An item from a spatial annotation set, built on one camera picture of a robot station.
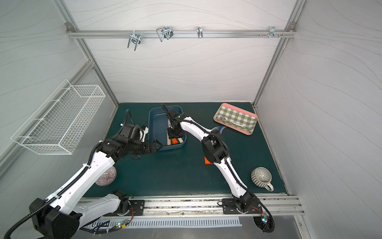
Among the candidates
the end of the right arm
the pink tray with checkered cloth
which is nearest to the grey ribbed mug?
the pink tray with checkered cloth

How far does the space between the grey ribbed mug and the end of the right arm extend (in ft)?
1.49

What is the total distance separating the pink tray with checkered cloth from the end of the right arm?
37 centimetres

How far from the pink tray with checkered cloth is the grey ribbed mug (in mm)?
275

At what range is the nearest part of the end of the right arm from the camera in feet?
2.46

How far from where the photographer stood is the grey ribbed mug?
76cm

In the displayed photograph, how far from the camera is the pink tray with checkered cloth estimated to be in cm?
107

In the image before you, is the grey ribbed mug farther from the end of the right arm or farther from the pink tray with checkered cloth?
the end of the right arm
